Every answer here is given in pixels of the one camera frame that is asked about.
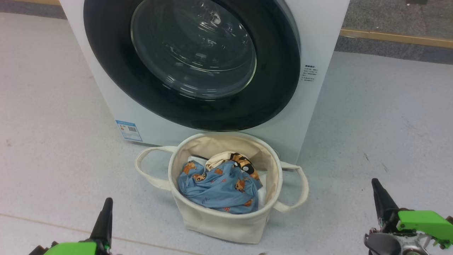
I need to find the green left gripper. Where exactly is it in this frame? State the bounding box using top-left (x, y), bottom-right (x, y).
top-left (42, 198), bottom-right (114, 255)

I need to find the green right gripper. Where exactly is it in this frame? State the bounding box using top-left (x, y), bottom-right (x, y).
top-left (370, 178), bottom-right (453, 249)

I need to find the blue cartoon print garment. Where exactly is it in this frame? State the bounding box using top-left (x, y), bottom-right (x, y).
top-left (177, 160), bottom-right (263, 215)

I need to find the cream cartoon print garment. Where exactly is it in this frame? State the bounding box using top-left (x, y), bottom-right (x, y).
top-left (205, 151), bottom-right (260, 181)

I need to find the black glass washing machine door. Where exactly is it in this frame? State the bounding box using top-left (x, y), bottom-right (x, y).
top-left (83, 0), bottom-right (302, 132)

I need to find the cream fabric laundry basket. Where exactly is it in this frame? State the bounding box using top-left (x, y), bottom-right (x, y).
top-left (134, 132), bottom-right (309, 245)

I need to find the white washing machine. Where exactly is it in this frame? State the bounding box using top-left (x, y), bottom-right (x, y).
top-left (58, 0), bottom-right (351, 165)

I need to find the blue energy label sticker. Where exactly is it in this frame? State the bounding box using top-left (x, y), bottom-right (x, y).
top-left (115, 120), bottom-right (143, 142)

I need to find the white folded cloth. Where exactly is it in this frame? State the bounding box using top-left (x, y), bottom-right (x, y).
top-left (187, 155), bottom-right (266, 209)

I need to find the printed text label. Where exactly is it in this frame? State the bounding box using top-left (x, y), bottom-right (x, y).
top-left (302, 64), bottom-right (319, 83)

